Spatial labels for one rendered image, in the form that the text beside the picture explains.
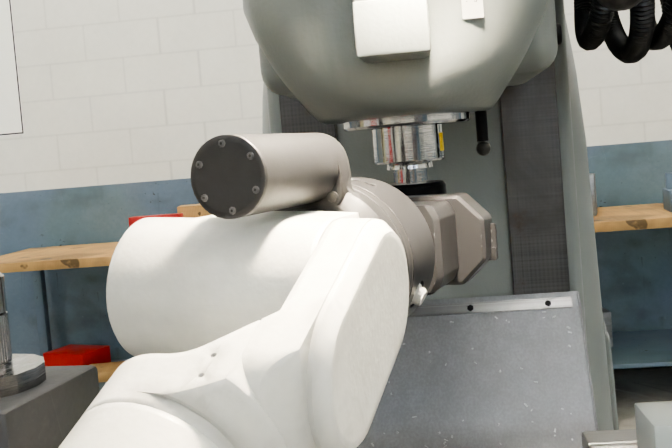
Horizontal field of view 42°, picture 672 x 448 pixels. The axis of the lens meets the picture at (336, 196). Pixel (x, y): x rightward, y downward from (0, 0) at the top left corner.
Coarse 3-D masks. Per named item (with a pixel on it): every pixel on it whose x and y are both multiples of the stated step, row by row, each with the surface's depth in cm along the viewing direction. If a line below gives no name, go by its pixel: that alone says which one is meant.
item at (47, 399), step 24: (24, 360) 64; (0, 384) 59; (24, 384) 60; (48, 384) 61; (72, 384) 63; (96, 384) 66; (0, 408) 56; (24, 408) 57; (48, 408) 59; (72, 408) 62; (0, 432) 55; (24, 432) 57; (48, 432) 59
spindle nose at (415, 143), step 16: (384, 128) 58; (400, 128) 58; (416, 128) 57; (432, 128) 58; (384, 144) 58; (400, 144) 58; (416, 144) 58; (432, 144) 58; (384, 160) 58; (400, 160) 58; (416, 160) 58; (432, 160) 58
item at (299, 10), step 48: (288, 0) 52; (336, 0) 51; (432, 0) 50; (480, 0) 50; (528, 0) 52; (288, 48) 53; (336, 48) 51; (432, 48) 50; (480, 48) 51; (336, 96) 52; (384, 96) 52; (432, 96) 52; (480, 96) 53
